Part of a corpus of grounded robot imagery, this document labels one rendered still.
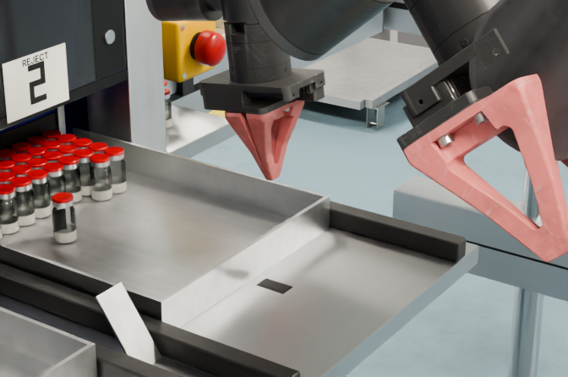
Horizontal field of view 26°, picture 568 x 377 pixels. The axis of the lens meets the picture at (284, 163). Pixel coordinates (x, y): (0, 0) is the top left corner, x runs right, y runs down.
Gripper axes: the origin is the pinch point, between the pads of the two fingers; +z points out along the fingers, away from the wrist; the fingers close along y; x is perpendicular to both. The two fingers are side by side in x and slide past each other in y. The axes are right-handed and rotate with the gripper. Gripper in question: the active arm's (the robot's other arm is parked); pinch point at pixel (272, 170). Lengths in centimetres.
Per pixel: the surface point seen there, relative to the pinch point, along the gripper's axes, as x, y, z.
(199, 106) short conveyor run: -32.4, 35.8, 5.0
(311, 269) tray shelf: 1.8, -4.6, 8.7
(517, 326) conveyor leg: -87, 19, 58
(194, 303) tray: 15.1, -1.7, 7.0
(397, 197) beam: -85, 39, 36
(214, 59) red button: -17.2, 19.7, -5.7
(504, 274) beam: -85, 20, 48
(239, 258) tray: 8.6, -1.9, 5.3
